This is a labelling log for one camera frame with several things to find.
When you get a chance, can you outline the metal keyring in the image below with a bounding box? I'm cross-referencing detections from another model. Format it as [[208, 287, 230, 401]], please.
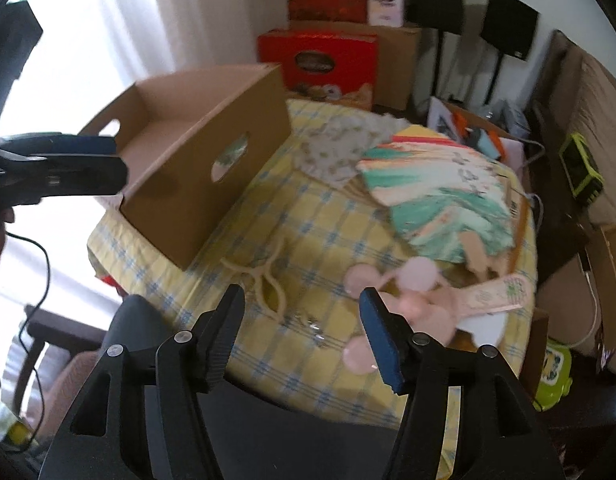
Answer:
[[288, 312, 324, 341]]

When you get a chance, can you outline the lime green black device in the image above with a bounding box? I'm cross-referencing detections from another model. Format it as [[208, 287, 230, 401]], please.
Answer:
[[559, 132, 603, 206]]

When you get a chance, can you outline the brown sofa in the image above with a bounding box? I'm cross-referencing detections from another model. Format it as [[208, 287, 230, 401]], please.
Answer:
[[530, 30, 616, 271]]

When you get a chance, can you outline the pink box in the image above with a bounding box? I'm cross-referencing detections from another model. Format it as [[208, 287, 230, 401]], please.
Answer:
[[366, 0, 406, 27]]

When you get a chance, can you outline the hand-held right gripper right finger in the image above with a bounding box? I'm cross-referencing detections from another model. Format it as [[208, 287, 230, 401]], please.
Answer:
[[359, 287, 564, 480]]

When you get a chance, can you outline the wooden chair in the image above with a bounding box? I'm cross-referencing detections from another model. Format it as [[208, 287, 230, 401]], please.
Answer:
[[13, 305, 119, 411]]

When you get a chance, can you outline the green toy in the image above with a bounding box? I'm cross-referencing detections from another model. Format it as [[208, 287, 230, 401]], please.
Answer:
[[533, 337, 574, 413]]

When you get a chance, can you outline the black cable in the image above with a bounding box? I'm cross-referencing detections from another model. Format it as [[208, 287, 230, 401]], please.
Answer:
[[5, 232, 51, 441]]

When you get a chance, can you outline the green orange painted round fan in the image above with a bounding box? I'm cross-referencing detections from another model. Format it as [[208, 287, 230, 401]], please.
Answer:
[[357, 142, 524, 281]]

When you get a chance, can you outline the white floral folding fan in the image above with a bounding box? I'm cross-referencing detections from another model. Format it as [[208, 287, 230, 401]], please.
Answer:
[[300, 112, 414, 191]]

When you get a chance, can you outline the white curtain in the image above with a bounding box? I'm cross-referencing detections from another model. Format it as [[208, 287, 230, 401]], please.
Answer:
[[0, 0, 261, 311]]

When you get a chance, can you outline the brown cardboard box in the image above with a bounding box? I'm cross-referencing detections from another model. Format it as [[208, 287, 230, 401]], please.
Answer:
[[78, 63, 292, 271]]

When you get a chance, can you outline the large brown carton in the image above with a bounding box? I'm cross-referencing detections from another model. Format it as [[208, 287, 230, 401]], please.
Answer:
[[288, 20, 423, 111]]

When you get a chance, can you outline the open carton of small items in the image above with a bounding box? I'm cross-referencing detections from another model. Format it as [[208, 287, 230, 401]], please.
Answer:
[[428, 96, 529, 161]]

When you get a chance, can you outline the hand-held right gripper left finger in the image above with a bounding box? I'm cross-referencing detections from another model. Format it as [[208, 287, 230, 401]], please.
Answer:
[[40, 284, 246, 480]]

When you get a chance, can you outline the yellow checkered tablecloth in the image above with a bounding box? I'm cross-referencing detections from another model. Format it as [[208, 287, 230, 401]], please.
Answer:
[[86, 99, 539, 478]]

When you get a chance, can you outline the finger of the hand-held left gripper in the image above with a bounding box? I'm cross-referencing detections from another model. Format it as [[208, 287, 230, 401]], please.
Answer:
[[0, 132, 120, 159], [0, 155, 130, 207]]

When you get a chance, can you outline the beige plastic clip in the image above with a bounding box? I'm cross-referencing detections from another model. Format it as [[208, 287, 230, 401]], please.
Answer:
[[220, 240, 291, 323]]

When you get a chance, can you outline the pink handheld electric fan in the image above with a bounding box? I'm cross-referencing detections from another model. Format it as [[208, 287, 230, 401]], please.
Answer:
[[344, 255, 531, 376]]

